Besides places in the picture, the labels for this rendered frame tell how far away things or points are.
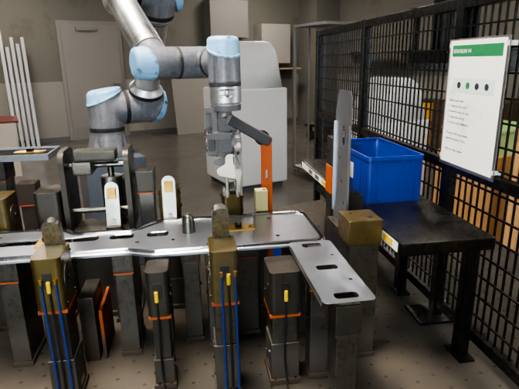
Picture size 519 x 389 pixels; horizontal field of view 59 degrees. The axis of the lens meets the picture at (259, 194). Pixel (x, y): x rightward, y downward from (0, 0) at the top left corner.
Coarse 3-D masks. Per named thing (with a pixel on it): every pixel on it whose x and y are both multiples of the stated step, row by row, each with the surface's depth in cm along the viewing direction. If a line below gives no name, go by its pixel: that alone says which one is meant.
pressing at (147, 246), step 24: (240, 216) 126; (264, 216) 126; (288, 216) 126; (0, 240) 112; (24, 240) 112; (96, 240) 111; (120, 240) 111; (144, 240) 111; (168, 240) 110; (192, 240) 110; (240, 240) 110; (264, 240) 109; (288, 240) 109; (312, 240) 110; (0, 264) 102
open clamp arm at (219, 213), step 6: (216, 210) 96; (222, 210) 96; (216, 216) 97; (222, 216) 97; (228, 216) 97; (216, 222) 98; (222, 222) 98; (228, 222) 98; (216, 228) 98; (222, 228) 99; (228, 228) 99; (216, 234) 99; (222, 234) 99; (228, 234) 99
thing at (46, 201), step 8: (56, 184) 131; (40, 192) 124; (48, 192) 124; (56, 192) 124; (40, 200) 123; (48, 200) 124; (56, 200) 124; (40, 208) 124; (48, 208) 124; (56, 208) 125; (40, 216) 125; (48, 216) 125; (56, 216) 125; (64, 216) 128; (40, 224) 125; (64, 224) 127; (72, 264) 134
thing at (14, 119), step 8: (0, 120) 592; (8, 120) 590; (16, 120) 589; (0, 128) 582; (8, 128) 587; (0, 136) 584; (8, 136) 589; (0, 144) 587; (8, 144) 591; (16, 144) 596; (16, 168) 602; (16, 176) 604
